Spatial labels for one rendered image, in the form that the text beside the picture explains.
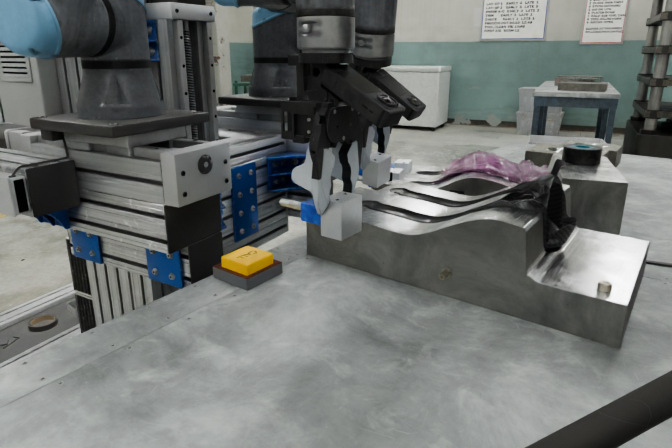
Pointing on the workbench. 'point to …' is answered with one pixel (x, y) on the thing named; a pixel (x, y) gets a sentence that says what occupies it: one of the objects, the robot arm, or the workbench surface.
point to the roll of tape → (582, 154)
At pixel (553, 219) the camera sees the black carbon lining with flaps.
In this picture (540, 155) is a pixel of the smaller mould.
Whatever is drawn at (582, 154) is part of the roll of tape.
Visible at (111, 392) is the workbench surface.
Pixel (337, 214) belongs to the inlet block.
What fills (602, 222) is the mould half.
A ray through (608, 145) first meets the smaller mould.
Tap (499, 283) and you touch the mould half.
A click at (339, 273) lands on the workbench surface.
